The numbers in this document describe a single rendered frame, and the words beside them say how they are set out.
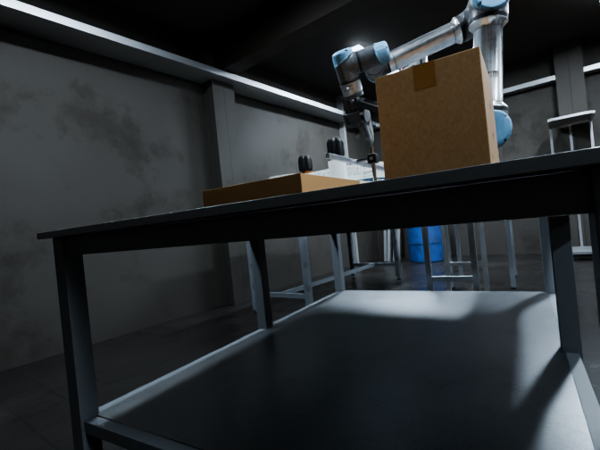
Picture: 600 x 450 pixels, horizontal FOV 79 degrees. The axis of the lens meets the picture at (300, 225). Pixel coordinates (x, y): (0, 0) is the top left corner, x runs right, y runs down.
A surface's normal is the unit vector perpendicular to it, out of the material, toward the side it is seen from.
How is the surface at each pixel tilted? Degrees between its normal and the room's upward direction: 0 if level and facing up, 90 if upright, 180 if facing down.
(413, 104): 90
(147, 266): 90
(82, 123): 90
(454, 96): 90
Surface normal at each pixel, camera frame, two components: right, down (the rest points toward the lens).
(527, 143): -0.62, 0.07
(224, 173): 0.78, -0.07
